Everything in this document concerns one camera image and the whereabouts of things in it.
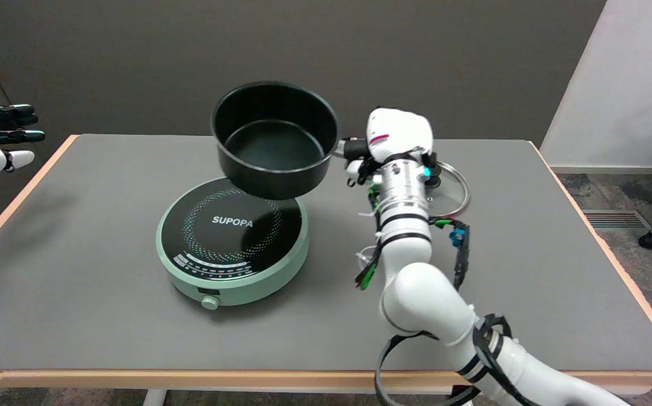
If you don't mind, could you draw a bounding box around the black cable with blue connector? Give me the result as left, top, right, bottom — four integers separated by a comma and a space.
375, 217, 530, 406

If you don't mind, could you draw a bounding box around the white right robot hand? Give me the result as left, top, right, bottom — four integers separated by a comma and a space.
343, 107, 434, 187

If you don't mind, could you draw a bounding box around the metal floor vent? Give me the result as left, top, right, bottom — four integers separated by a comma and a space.
583, 210, 652, 231

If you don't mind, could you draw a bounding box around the black cable with green tip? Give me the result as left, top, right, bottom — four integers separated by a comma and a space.
355, 175, 387, 291

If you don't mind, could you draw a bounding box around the black pot with handle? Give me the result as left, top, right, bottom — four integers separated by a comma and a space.
211, 81, 369, 201

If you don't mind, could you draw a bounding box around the green round induction cooker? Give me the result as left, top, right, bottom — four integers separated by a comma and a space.
156, 176, 310, 311

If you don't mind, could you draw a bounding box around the grey table mat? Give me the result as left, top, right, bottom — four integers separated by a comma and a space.
0, 134, 652, 373

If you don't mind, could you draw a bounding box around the glass pot lid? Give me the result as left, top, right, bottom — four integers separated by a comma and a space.
425, 160, 471, 219

